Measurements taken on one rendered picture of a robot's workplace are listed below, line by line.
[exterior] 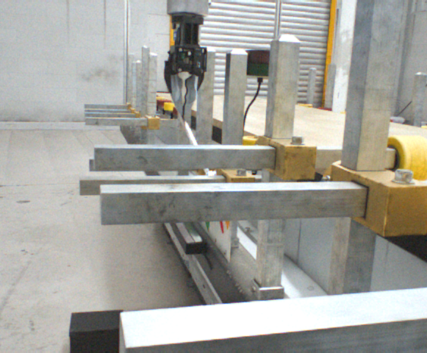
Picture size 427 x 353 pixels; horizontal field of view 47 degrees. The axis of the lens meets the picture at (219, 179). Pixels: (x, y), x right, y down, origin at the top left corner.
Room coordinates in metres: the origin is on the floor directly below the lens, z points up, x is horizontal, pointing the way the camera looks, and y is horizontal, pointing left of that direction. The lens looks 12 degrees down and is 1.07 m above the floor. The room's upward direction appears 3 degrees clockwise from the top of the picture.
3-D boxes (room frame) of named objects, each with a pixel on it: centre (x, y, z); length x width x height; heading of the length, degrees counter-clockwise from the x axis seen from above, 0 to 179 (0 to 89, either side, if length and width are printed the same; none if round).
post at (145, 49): (2.47, 0.39, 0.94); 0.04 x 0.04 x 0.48; 16
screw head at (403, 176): (0.47, -0.18, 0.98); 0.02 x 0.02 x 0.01
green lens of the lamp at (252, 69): (1.04, -0.07, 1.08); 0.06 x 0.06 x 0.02
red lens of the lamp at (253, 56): (1.04, -0.07, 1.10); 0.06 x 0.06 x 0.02
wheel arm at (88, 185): (0.96, 0.05, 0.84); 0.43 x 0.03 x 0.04; 106
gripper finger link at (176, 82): (1.11, 0.10, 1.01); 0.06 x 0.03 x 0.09; 16
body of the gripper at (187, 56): (1.11, 0.09, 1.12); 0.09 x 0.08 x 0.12; 16
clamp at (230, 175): (1.01, -0.03, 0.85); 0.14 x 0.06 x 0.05; 16
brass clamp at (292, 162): (0.76, -0.10, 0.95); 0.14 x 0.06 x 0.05; 16
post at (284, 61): (0.79, -0.09, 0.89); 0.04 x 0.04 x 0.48; 16
